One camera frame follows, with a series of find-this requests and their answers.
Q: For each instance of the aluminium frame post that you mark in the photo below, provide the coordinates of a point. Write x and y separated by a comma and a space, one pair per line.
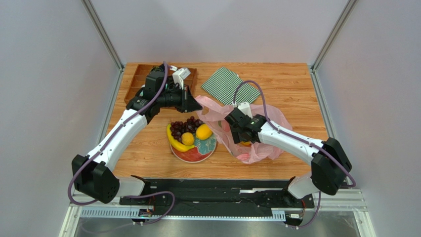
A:
343, 17
90, 8

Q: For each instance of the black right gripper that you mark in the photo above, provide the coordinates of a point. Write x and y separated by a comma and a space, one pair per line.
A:
232, 122

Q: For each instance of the purple grape bunch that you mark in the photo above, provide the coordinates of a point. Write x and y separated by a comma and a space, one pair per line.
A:
178, 128

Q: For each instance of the small orange fruit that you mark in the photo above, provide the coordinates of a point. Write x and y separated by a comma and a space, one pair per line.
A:
187, 139

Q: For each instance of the aluminium frame post left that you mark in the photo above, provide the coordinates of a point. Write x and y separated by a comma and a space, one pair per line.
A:
90, 8

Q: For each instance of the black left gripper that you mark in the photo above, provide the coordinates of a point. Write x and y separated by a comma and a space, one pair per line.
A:
188, 103

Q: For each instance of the yellow lemon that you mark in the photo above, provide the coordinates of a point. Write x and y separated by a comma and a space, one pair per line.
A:
203, 132

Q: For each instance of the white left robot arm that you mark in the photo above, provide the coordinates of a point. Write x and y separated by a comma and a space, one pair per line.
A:
165, 87

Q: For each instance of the aluminium frame post right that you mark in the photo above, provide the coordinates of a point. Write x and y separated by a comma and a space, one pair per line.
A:
343, 17

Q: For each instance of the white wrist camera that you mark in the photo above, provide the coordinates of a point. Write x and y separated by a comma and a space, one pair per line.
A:
244, 107
179, 76

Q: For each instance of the patterned fruit plate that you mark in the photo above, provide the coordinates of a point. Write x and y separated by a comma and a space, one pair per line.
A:
203, 149

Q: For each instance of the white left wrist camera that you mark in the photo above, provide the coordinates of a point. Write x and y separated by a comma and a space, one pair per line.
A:
179, 76

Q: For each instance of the yellow pear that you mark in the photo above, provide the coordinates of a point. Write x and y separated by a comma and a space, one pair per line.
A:
246, 144

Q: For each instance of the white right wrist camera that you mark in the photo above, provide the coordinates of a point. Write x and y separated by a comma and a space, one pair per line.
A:
244, 107

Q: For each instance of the green striped cloth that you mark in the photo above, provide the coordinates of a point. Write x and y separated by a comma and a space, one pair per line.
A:
222, 86

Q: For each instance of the pink plastic bag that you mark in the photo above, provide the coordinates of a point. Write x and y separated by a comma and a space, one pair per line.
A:
214, 115

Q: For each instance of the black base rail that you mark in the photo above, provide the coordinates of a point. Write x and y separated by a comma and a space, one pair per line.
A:
217, 197

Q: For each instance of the yellow banana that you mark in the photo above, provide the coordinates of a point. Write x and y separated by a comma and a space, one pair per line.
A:
175, 144

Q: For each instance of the wooden compartment tray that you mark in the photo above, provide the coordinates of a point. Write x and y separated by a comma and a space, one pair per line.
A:
141, 72

